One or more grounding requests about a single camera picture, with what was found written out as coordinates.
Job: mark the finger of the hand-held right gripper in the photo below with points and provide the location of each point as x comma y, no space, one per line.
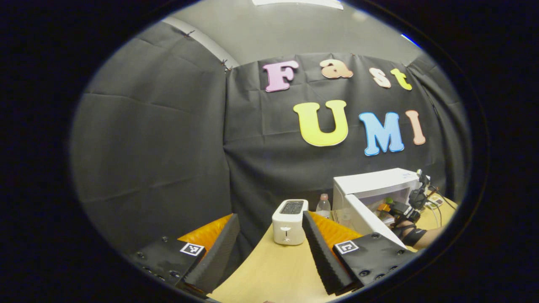
384,207

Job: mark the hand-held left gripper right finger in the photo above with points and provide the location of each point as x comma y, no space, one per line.
322,252

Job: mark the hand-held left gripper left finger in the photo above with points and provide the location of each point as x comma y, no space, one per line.
214,256

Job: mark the white microwave oven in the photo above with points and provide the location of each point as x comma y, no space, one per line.
370,183

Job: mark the clear plastic bottle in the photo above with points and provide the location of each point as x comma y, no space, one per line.
323,208

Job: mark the white toaster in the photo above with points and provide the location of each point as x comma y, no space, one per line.
288,223

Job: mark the black backdrop cloth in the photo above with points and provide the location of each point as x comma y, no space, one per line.
160,147

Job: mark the ceiling light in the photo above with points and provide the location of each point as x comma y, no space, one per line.
297,3

